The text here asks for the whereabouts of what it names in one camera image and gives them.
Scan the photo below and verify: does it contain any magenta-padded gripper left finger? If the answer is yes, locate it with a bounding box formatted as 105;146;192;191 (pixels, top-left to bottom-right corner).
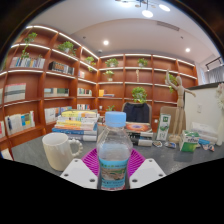
59;148;101;190

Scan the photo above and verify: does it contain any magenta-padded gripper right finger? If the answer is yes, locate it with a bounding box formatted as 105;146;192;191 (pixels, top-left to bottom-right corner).
127;148;167;190

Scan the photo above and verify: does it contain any clear blue-capped water bottle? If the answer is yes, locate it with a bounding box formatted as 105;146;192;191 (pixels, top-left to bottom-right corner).
96;111;134;192

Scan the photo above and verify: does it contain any white ceramic mug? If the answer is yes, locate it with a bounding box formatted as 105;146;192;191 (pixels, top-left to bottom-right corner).
41;132;84;172

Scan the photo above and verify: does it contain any dark book stack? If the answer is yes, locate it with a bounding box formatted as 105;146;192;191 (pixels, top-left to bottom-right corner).
124;121;154;147

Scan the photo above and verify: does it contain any colourful book stack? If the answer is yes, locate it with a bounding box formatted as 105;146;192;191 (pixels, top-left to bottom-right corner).
51;110;100;142

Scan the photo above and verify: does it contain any small green white box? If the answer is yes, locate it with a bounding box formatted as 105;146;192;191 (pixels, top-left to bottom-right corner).
179;130;200;153

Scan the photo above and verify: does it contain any dark office chair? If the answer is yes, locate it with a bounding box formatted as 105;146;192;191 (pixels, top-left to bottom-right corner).
121;101;153;125

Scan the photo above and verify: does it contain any tan chair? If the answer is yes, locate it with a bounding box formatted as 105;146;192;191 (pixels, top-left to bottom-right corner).
159;105;187;134

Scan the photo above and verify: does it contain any white book stack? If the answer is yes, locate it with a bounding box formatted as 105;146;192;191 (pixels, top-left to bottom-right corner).
190;121;219;145

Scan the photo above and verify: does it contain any wooden artist mannequin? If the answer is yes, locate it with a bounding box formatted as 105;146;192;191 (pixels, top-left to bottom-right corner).
165;68;197;144

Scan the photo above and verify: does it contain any white vase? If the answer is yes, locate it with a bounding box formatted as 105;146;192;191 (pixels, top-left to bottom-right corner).
215;116;224;147

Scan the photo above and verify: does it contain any wooden shelf unit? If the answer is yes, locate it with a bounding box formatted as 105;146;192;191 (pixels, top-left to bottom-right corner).
0;24;199;158

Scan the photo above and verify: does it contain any grey curtain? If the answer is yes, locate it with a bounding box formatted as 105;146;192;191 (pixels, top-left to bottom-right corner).
207;66;224;84

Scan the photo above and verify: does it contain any branched globe ceiling lamp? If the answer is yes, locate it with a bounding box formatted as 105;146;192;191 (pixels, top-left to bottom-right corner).
114;0;172;19

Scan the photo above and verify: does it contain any black track light rail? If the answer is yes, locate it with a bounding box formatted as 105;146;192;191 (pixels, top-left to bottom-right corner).
204;56;224;71

